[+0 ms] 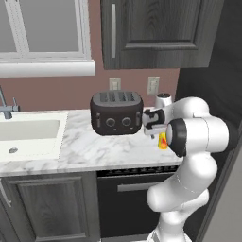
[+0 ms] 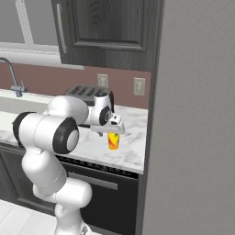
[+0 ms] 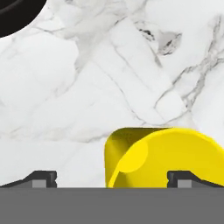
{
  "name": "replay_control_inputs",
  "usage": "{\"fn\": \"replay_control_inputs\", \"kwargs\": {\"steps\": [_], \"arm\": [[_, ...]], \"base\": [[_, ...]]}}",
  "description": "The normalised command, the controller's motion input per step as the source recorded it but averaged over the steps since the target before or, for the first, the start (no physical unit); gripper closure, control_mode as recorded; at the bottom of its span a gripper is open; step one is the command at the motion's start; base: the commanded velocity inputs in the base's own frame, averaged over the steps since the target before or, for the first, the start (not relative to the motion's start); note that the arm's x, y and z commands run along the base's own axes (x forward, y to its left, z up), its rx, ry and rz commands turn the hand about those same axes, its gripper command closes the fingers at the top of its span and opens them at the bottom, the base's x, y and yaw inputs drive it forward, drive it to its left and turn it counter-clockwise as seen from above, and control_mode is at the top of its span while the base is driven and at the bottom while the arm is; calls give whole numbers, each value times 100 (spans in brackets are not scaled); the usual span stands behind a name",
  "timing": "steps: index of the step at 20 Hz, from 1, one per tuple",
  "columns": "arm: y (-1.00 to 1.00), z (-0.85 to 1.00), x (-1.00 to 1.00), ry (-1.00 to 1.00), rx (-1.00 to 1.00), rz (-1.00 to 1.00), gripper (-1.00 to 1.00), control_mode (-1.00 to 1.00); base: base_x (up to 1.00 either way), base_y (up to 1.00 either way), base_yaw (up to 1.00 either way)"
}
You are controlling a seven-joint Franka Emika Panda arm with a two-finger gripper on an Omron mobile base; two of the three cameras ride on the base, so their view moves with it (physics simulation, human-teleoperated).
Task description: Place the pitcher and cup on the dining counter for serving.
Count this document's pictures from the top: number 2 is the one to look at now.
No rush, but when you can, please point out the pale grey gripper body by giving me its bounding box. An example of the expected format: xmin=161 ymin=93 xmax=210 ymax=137
xmin=89 ymin=123 xmax=126 ymax=136

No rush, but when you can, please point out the yellow and orange cup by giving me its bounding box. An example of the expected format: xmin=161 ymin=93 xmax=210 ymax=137
xmin=106 ymin=131 xmax=121 ymax=151

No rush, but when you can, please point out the dark grey toaster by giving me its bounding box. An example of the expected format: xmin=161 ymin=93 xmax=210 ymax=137
xmin=63 ymin=84 xmax=116 ymax=113

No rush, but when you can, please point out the black dishwasher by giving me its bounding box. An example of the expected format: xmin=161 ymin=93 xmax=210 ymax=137
xmin=55 ymin=155 xmax=140 ymax=235

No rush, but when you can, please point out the white sink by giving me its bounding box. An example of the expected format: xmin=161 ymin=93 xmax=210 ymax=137
xmin=0 ymin=95 xmax=53 ymax=115

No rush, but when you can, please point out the grey fridge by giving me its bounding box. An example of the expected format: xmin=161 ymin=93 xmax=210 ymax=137
xmin=141 ymin=0 xmax=235 ymax=235

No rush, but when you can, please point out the silver sink tap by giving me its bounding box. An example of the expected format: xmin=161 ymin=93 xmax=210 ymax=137
xmin=0 ymin=57 xmax=28 ymax=98

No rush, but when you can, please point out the dark wood cupboard door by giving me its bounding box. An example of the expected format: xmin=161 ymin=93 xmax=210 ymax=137
xmin=50 ymin=0 xmax=162 ymax=73

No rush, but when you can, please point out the dark lower cupboard door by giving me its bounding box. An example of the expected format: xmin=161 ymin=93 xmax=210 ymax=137
xmin=0 ymin=142 xmax=57 ymax=216

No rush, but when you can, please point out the white framed window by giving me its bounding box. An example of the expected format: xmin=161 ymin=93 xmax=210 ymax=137
xmin=0 ymin=0 xmax=84 ymax=71

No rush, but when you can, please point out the white wall outlet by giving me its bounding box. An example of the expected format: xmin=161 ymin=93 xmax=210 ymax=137
xmin=133 ymin=76 xmax=147 ymax=96
xmin=96 ymin=73 xmax=109 ymax=89

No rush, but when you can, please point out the silver dishwasher handle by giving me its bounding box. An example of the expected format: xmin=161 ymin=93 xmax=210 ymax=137
xmin=67 ymin=172 xmax=119 ymax=191

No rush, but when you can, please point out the silver cupboard door handle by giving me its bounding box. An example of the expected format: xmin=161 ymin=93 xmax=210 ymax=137
xmin=56 ymin=3 xmax=68 ymax=55

